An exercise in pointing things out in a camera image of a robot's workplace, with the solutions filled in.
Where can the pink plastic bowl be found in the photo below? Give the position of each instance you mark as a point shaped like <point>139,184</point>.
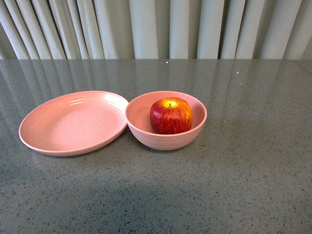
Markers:
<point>138,119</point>

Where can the white pleated curtain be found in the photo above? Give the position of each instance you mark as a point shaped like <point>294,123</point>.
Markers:
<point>156,29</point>

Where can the red yellow apple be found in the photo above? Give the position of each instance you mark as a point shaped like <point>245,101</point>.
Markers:
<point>171,115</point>

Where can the pink plastic plate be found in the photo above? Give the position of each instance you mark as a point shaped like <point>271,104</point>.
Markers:
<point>75,123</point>

